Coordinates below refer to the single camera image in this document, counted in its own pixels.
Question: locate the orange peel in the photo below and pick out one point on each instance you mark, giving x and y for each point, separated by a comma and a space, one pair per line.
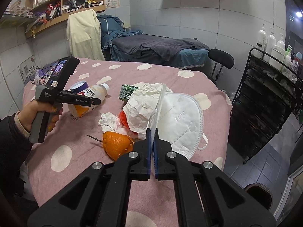
116, 144

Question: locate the person's left hand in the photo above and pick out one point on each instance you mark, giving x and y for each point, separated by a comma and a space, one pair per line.
24, 118

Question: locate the round white blue container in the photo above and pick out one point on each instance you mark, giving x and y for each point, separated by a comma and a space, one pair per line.
79, 86

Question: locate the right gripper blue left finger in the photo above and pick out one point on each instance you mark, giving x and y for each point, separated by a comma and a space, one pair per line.
149, 150

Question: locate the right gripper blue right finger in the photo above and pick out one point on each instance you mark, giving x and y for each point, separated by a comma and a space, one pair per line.
155, 153

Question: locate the black tiered trolley cart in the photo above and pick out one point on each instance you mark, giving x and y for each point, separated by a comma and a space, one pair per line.
264, 100

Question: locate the white pump bottle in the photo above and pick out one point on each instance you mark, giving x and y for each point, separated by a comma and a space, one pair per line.
261, 42

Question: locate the white tissue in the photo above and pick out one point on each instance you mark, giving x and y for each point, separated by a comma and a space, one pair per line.
111, 123

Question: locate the white paper bag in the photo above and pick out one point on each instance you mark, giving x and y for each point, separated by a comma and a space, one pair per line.
139, 108

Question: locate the wooden cubby shelf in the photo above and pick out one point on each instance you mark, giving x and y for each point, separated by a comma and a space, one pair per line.
52, 12

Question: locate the massage bed dark blanket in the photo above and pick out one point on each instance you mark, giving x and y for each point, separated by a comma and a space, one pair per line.
136, 46

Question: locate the white N95 face mask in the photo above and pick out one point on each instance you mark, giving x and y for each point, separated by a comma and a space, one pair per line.
178, 119

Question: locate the cream garment hanging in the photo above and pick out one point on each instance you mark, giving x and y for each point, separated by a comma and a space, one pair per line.
84, 35

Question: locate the person's left forearm dark sleeve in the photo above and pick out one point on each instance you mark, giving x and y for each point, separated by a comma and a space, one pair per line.
15, 147

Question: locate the pink polka dot bedsheet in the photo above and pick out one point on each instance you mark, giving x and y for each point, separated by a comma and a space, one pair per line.
73, 146

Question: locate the yogurt drink bottle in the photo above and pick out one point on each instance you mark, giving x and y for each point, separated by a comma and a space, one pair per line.
92, 97

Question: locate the green drink carton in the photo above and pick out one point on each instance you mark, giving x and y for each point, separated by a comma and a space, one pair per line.
126, 91

